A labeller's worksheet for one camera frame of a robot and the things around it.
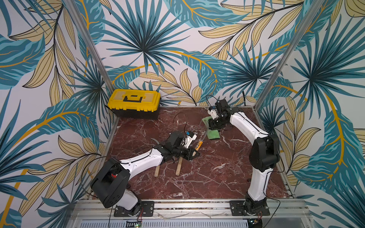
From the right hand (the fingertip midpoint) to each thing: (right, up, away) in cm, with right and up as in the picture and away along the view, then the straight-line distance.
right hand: (210, 126), depth 93 cm
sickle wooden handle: (-34, -27, -8) cm, 44 cm away
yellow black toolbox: (-50, +15, +3) cm, 53 cm away
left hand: (-10, -16, -14) cm, 23 cm away
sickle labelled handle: (-10, -11, -15) cm, 21 cm away
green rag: (0, -5, -7) cm, 8 cm away
